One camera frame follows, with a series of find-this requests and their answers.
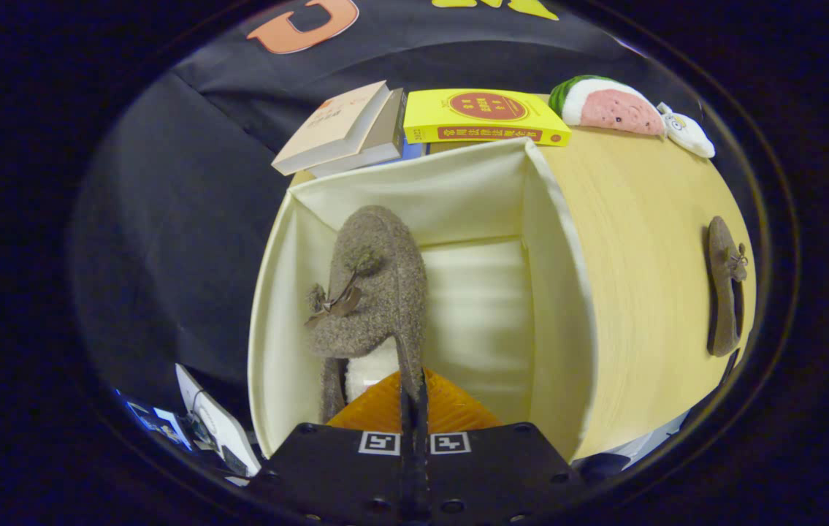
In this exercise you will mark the black backdrop cloth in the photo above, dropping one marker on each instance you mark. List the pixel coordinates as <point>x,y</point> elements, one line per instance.
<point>188,219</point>

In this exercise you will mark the white panel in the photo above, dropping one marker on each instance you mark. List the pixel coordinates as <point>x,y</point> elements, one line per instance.
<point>213,420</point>

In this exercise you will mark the blue book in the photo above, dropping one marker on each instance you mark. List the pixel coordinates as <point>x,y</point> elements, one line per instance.
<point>413,150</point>

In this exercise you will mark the brown fuzzy shoe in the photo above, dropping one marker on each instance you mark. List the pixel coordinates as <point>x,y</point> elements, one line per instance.
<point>722,307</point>
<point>385,277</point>

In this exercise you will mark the white sheet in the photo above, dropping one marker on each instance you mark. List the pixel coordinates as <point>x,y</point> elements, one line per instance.
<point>640,446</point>

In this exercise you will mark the cream fabric storage box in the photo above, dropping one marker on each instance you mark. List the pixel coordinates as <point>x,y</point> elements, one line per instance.
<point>472,197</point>

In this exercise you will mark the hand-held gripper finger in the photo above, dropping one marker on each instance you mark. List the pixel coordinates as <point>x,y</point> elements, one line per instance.
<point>421,475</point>
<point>407,475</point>

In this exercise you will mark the watermelon slice plush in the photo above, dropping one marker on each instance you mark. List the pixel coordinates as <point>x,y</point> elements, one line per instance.
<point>611,109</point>

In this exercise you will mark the yellow book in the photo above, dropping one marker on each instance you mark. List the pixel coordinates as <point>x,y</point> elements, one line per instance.
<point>429,109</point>

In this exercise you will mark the grey book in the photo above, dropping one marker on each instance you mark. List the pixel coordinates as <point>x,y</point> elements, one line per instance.
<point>385,139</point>

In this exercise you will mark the white plush toy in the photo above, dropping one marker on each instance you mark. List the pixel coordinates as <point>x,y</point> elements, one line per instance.
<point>688,131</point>

